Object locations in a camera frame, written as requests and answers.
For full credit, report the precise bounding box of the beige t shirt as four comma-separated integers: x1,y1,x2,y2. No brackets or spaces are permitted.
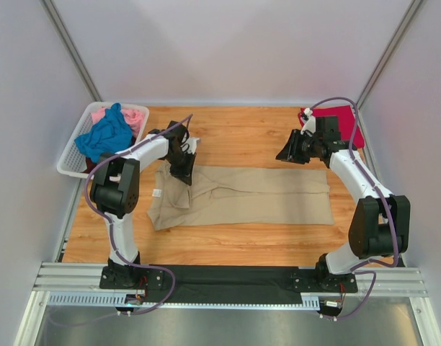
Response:
147,164,334,231

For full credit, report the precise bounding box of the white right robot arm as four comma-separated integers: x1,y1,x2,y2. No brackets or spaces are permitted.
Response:
276,115,411,275

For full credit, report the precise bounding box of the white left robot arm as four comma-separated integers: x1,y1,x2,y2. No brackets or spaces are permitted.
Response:
85,116,199,267

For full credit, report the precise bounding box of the folded red t shirt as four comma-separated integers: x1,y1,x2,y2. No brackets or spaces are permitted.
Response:
313,105,365,149

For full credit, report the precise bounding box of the pink crumpled t shirt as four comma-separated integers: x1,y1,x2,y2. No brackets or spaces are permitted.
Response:
91,107,147,138

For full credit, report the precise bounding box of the blue crumpled t shirt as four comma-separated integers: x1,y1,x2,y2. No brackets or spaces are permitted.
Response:
74,103,133,163

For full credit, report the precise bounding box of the dark maroon t shirt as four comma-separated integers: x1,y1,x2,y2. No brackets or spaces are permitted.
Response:
83,137,136,174

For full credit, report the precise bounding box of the white plastic laundry basket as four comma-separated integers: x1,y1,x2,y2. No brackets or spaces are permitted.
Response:
57,102,150,179

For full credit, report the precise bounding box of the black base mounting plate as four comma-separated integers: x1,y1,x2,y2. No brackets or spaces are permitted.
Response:
99,263,358,303

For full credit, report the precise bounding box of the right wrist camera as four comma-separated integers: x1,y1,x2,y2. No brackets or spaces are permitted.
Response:
300,107,316,135

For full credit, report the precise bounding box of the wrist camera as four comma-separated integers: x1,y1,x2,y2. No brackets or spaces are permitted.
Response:
185,137,201,154
300,107,316,135

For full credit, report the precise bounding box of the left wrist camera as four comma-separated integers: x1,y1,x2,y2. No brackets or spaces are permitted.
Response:
185,137,201,154

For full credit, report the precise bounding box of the grey slotted cable duct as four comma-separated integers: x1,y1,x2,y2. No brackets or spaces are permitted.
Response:
46,291,320,311

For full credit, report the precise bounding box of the aluminium frame rail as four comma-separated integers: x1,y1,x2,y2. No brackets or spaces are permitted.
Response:
34,262,427,297

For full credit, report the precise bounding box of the right aluminium frame post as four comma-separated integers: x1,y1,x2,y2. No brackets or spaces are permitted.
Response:
357,0,426,110

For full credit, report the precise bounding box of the aluminium frame post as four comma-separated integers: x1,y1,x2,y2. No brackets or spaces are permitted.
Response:
40,0,102,102
357,0,426,110

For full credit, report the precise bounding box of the left aluminium frame post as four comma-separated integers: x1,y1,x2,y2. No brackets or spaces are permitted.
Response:
40,0,102,102

